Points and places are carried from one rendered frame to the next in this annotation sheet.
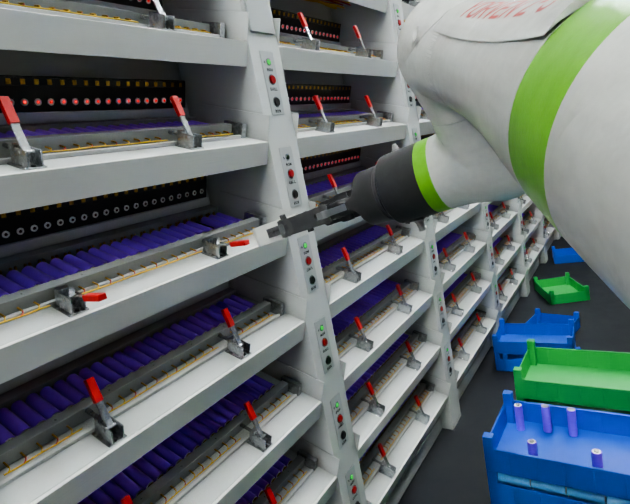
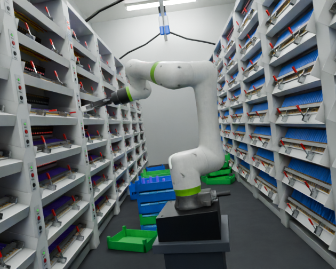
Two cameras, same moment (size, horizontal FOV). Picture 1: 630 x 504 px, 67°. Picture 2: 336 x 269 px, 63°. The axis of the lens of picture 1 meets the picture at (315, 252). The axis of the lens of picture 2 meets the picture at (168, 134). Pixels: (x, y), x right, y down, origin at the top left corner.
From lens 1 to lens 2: 109 cm
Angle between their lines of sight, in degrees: 35
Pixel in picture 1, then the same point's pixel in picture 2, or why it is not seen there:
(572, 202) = (156, 75)
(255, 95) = (70, 76)
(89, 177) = (46, 84)
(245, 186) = (63, 103)
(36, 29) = (39, 47)
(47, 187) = (40, 83)
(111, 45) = (48, 54)
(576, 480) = (159, 186)
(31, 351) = (38, 120)
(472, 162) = (138, 89)
